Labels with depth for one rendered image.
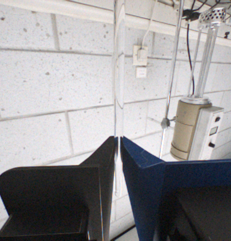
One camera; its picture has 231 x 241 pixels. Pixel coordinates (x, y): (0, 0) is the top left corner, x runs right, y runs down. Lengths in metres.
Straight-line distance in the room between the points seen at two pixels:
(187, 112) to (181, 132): 0.08
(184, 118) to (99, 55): 0.41
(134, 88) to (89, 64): 0.26
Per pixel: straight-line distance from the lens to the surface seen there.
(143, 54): 0.68
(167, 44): 0.83
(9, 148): 0.64
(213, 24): 0.51
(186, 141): 0.51
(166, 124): 0.59
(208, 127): 0.47
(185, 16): 0.80
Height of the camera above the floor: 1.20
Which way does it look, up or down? 21 degrees up
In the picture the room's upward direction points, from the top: 180 degrees clockwise
